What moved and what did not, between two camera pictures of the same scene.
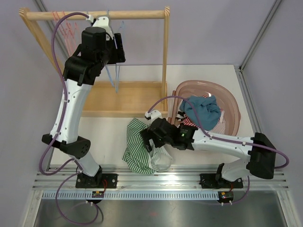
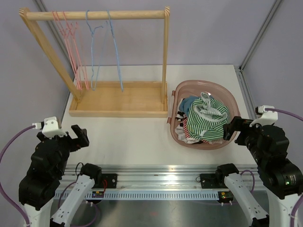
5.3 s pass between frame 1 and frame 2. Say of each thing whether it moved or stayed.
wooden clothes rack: stayed
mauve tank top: moved
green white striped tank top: moved
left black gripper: moved
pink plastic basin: stayed
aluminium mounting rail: stayed
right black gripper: moved
